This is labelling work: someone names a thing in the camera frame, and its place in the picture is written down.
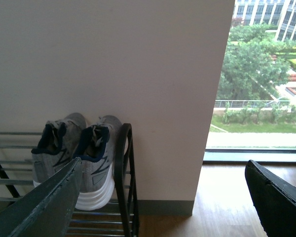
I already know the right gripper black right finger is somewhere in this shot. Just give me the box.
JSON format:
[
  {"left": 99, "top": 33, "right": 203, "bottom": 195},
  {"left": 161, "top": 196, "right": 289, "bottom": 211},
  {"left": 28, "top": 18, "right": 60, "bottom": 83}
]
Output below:
[{"left": 245, "top": 160, "right": 296, "bottom": 237}]

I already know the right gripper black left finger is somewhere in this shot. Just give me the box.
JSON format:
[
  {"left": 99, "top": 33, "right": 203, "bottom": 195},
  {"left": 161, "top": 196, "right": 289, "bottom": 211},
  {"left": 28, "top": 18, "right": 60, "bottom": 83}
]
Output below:
[{"left": 0, "top": 158, "right": 82, "bottom": 237}]

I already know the grey knit sneaker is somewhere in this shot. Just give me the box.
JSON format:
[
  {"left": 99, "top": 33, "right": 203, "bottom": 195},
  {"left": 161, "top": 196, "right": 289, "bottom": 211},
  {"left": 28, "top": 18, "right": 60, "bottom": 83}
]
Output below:
[
  {"left": 31, "top": 113, "right": 87, "bottom": 187},
  {"left": 73, "top": 115, "right": 122, "bottom": 211}
]

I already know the black metal shoe rack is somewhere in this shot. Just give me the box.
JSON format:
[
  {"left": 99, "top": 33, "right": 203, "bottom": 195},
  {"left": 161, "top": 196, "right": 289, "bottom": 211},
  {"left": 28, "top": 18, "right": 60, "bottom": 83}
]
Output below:
[{"left": 0, "top": 123, "right": 140, "bottom": 237}]

